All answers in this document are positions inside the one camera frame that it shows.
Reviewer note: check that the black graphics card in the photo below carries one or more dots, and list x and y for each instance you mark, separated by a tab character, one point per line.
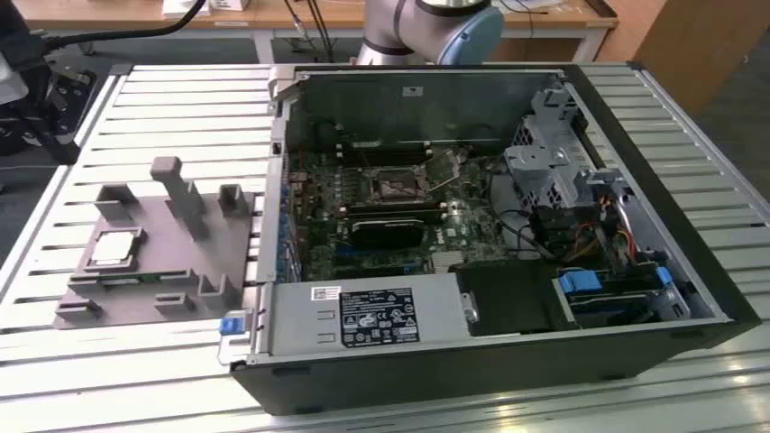
385	232

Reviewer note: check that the silver square CPU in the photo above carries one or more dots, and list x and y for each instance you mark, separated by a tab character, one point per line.
114	245

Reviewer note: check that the grey metal drive cage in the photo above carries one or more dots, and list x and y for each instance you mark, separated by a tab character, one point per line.
545	149

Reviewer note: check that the green motherboard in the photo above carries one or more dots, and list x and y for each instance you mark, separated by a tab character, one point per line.
385	225

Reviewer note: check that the blue plastic clip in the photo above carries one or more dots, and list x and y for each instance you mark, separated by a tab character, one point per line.
664	276

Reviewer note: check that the CPU socket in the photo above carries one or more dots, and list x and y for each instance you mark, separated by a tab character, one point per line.
398	186

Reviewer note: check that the silver power supply unit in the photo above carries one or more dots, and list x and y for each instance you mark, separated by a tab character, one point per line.
361	315

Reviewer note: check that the black open PC case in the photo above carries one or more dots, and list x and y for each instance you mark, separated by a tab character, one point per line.
421	374

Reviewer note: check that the blue disk carrier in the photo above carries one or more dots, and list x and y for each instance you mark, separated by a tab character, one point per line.
581	283

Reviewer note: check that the blue case latch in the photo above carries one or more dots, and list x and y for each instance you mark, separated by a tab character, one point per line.
233	324

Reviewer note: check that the wooden cabinet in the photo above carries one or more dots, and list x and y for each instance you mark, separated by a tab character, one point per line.
699	45

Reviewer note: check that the grey parts rack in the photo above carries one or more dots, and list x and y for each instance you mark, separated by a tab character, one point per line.
162	234

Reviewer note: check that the thin metal locking lever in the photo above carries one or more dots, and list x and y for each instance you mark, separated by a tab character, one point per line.
445	181

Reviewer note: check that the green RAM stick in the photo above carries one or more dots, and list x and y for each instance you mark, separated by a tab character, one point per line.
136	279

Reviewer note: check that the wooden desk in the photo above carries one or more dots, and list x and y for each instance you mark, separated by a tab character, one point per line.
337	13

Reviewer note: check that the black RAM slots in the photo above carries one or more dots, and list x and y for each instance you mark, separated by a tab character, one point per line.
392	213

